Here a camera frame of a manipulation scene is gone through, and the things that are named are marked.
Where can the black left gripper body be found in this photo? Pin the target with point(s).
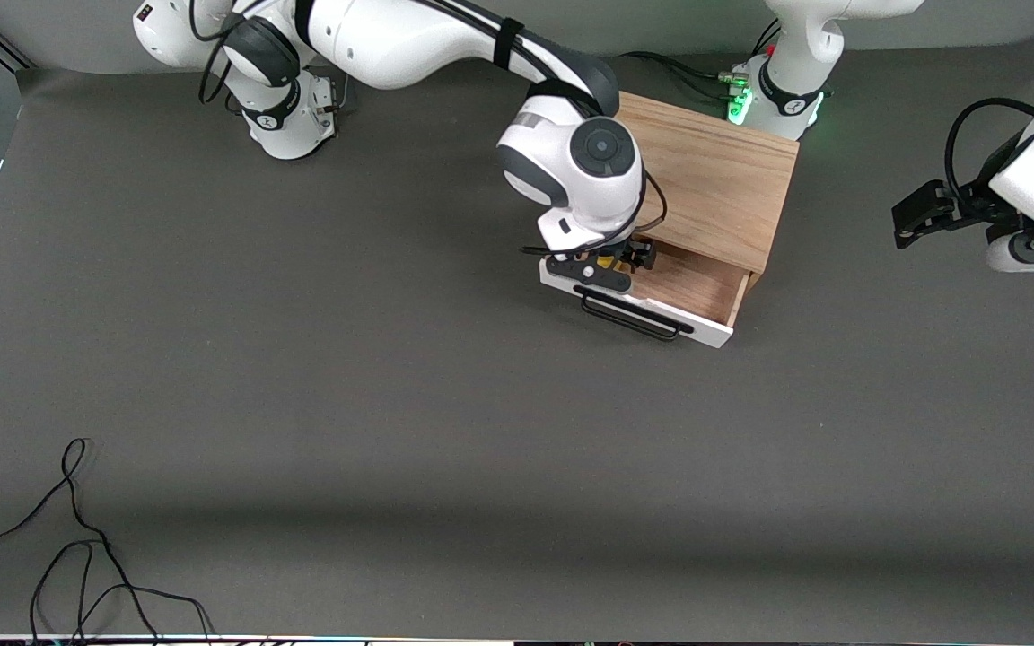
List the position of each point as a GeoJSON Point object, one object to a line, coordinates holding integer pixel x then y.
{"type": "Point", "coordinates": [973, 203]}

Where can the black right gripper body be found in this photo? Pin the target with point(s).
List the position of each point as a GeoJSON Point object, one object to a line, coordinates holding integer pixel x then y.
{"type": "Point", "coordinates": [642, 254]}

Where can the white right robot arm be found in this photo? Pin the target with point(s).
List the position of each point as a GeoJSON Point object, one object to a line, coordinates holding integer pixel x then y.
{"type": "Point", "coordinates": [409, 36]}

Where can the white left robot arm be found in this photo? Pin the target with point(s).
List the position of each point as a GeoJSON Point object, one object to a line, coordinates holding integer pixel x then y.
{"type": "Point", "coordinates": [804, 45]}

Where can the wooden drawer cabinet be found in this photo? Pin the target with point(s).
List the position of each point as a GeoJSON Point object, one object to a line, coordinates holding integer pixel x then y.
{"type": "Point", "coordinates": [723, 179]}

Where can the dark grey table mat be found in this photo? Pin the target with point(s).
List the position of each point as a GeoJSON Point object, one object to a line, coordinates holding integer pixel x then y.
{"type": "Point", "coordinates": [391, 404]}

